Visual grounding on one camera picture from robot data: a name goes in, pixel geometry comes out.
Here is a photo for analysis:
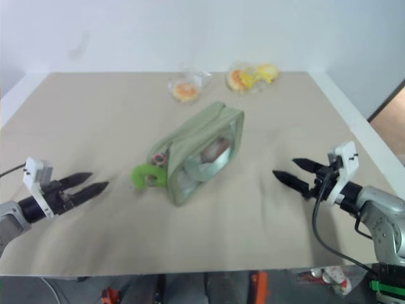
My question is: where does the thin white cable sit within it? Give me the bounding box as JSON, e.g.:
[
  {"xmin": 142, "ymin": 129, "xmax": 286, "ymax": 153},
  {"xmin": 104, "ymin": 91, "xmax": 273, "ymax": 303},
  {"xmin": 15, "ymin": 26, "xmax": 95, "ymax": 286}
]
[{"xmin": 39, "ymin": 277, "xmax": 63, "ymax": 304}]

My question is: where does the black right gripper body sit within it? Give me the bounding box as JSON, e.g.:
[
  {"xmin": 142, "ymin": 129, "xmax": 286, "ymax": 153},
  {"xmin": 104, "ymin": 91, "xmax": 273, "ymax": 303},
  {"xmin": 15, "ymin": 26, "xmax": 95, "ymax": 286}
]
[{"xmin": 304, "ymin": 162, "xmax": 342, "ymax": 201}]

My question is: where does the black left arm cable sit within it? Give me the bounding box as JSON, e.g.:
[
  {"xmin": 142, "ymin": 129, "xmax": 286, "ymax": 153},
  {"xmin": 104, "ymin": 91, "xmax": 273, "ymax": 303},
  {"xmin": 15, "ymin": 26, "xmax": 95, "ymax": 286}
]
[{"xmin": 0, "ymin": 162, "xmax": 27, "ymax": 177}]

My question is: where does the white red patterned cloth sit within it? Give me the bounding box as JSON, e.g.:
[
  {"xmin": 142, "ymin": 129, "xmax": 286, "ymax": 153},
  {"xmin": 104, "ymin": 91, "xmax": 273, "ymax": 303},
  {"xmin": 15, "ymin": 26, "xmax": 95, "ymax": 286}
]
[{"xmin": 309, "ymin": 265, "xmax": 354, "ymax": 296}]

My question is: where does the green zippered pouch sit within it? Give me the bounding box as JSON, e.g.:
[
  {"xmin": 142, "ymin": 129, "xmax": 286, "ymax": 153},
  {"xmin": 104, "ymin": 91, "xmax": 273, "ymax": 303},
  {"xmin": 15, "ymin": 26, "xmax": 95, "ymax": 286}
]
[{"xmin": 146, "ymin": 101, "xmax": 246, "ymax": 208}]

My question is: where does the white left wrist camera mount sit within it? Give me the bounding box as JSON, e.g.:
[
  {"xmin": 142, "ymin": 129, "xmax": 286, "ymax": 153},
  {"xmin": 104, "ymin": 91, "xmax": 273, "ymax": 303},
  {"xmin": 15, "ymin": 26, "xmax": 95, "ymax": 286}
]
[{"xmin": 23, "ymin": 156, "xmax": 55, "ymax": 219}]

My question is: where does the bagged bread with yellow wrapper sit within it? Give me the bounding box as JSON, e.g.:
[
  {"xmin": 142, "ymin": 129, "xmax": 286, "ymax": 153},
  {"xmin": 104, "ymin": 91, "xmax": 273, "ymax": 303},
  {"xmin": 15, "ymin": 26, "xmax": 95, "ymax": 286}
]
[{"xmin": 225, "ymin": 61, "xmax": 265, "ymax": 94}]

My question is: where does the green carabiner clip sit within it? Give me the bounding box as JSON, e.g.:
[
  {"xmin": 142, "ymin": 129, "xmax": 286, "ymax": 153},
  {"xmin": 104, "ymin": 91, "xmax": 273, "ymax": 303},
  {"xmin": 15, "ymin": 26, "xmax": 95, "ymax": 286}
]
[{"xmin": 131, "ymin": 163, "xmax": 168, "ymax": 190}]

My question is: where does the black box with green strap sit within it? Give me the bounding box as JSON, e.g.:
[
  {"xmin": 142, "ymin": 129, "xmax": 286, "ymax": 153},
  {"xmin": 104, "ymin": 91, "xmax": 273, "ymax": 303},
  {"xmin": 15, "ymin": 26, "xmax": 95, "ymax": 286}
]
[{"xmin": 369, "ymin": 262, "xmax": 405, "ymax": 304}]

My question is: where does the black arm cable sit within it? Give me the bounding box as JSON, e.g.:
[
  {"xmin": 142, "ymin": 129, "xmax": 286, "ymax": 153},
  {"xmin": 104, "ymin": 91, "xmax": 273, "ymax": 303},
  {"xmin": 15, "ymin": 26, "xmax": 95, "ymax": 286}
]
[
  {"xmin": 0, "ymin": 162, "xmax": 27, "ymax": 177},
  {"xmin": 311, "ymin": 170, "xmax": 382, "ymax": 277}
]

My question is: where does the small orange black tool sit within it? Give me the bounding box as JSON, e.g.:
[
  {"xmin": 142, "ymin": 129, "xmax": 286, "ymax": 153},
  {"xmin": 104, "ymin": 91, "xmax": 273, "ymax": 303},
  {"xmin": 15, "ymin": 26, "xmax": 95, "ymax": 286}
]
[{"xmin": 100, "ymin": 286, "xmax": 123, "ymax": 304}]

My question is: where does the beige tablecloth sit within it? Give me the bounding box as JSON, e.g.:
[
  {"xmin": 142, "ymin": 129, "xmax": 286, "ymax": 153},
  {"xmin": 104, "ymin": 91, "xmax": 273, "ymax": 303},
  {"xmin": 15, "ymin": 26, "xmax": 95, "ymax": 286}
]
[{"xmin": 0, "ymin": 72, "xmax": 405, "ymax": 277}]

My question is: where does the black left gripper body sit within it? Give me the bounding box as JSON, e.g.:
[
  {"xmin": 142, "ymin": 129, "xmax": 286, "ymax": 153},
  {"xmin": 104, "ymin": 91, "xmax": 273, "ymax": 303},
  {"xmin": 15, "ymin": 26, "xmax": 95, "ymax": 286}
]
[{"xmin": 40, "ymin": 180, "xmax": 77, "ymax": 218}]

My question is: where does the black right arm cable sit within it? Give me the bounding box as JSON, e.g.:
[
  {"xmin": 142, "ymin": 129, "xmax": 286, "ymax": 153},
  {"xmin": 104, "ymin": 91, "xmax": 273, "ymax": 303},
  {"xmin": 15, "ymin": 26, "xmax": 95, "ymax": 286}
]
[{"xmin": 311, "ymin": 170, "xmax": 382, "ymax": 277}]

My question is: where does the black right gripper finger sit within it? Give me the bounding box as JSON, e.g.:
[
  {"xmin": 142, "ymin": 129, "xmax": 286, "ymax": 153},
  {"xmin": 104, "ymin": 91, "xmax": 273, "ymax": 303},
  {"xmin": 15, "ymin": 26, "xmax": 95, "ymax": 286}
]
[
  {"xmin": 272, "ymin": 170, "xmax": 311, "ymax": 193},
  {"xmin": 292, "ymin": 158, "xmax": 327, "ymax": 174}
]

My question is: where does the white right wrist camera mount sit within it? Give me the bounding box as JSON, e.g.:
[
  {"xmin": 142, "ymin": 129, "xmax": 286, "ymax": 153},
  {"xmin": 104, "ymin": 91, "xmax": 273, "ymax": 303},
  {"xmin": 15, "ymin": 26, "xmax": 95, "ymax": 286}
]
[{"xmin": 326, "ymin": 141, "xmax": 360, "ymax": 207}]

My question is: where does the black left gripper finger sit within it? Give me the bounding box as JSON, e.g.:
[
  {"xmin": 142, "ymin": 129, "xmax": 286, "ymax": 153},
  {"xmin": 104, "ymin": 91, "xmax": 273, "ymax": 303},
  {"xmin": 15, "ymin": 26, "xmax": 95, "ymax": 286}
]
[
  {"xmin": 72, "ymin": 181, "xmax": 110, "ymax": 206},
  {"xmin": 59, "ymin": 172, "xmax": 94, "ymax": 191}
]

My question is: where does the tall orange black tool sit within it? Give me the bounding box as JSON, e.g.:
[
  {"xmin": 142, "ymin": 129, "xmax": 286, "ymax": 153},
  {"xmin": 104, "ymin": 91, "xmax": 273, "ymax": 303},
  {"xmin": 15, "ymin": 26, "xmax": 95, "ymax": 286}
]
[{"xmin": 249, "ymin": 271, "xmax": 270, "ymax": 304}]

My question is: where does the bagged round bread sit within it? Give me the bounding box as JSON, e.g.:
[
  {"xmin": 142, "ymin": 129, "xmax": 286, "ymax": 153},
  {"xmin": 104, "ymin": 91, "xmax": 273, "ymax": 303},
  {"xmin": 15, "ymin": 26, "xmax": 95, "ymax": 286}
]
[{"xmin": 167, "ymin": 67, "xmax": 212, "ymax": 105}]

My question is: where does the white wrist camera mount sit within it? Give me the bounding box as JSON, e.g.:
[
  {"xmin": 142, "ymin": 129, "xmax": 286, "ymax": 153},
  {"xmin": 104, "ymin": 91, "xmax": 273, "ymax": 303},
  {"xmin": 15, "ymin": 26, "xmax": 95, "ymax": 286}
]
[
  {"xmin": 23, "ymin": 156, "xmax": 55, "ymax": 219},
  {"xmin": 326, "ymin": 141, "xmax": 360, "ymax": 207}
]

